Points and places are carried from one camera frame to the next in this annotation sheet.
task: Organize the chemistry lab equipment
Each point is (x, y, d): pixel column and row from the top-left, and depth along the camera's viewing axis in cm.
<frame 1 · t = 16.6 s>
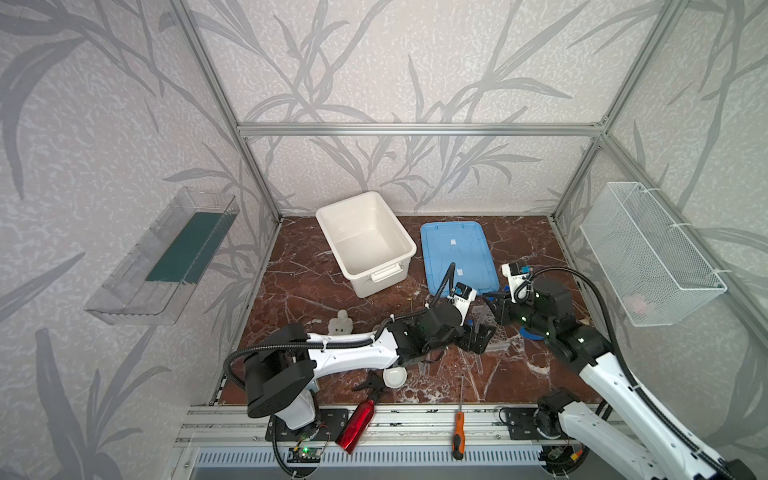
left hand: (487, 318, 74), fingers open
right hand: (486, 286, 77), fingers closed
white plastic storage bin: (372, 246, 111), point 2 cm above the table
blue plastic bin lid: (464, 243, 114), on the table
small white bowl: (395, 377, 82), on the table

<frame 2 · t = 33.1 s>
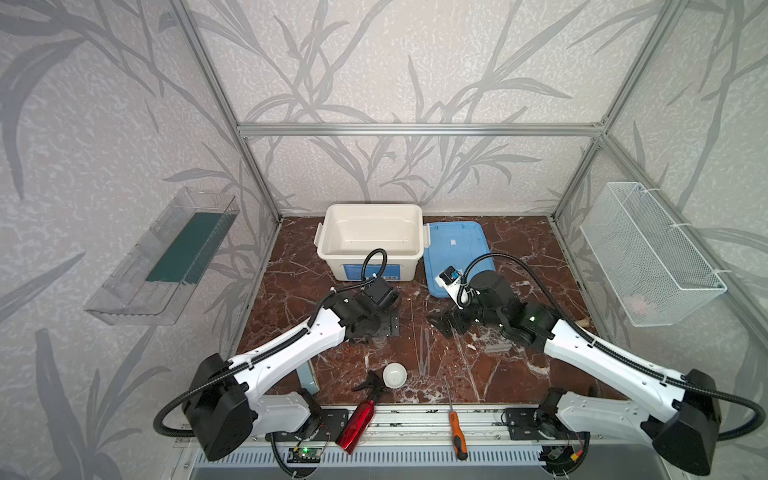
left hand: (387, 318, 80), fingers open
right hand: (439, 295, 76), fingers open
white plastic storage bin: (347, 233, 110), point 5 cm above the table
the other named things where they were.

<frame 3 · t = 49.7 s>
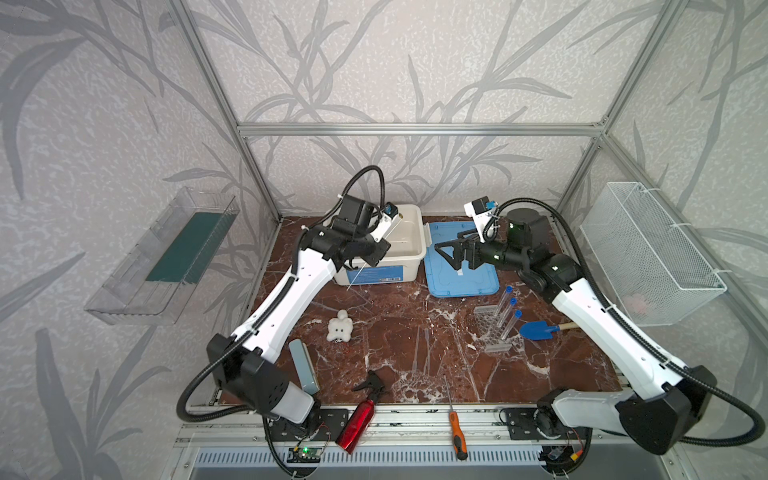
left hand: (382, 232, 78), fingers closed
right hand: (449, 231, 70), fingers open
white plush toy: (340, 328, 88), point 4 cm above the table
blue capped test tube: (513, 301, 82), point 15 cm above the table
blue capped test tube 2: (517, 315, 94), on the table
glass stirring rod: (357, 275, 98), point 6 cm above the table
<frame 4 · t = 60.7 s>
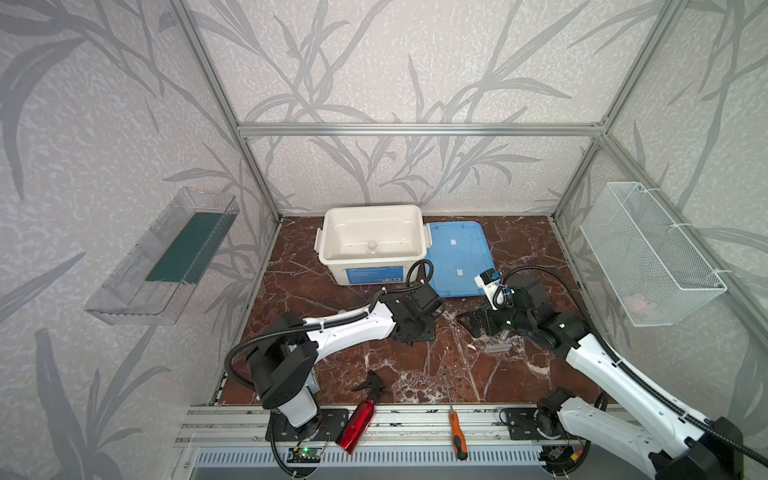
left hand: (433, 326, 83), fingers open
right hand: (470, 302, 78), fingers open
clear glass beaker: (372, 249, 104), point 7 cm above the table
